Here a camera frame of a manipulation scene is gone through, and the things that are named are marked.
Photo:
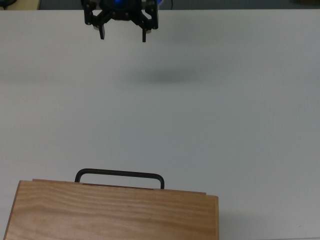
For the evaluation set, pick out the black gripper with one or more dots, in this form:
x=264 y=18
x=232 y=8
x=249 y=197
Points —
x=120 y=16

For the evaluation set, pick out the wooden drawer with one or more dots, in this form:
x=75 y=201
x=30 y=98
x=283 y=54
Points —
x=117 y=185

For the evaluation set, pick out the pale wooden cabinet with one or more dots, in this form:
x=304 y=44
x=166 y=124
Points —
x=112 y=215

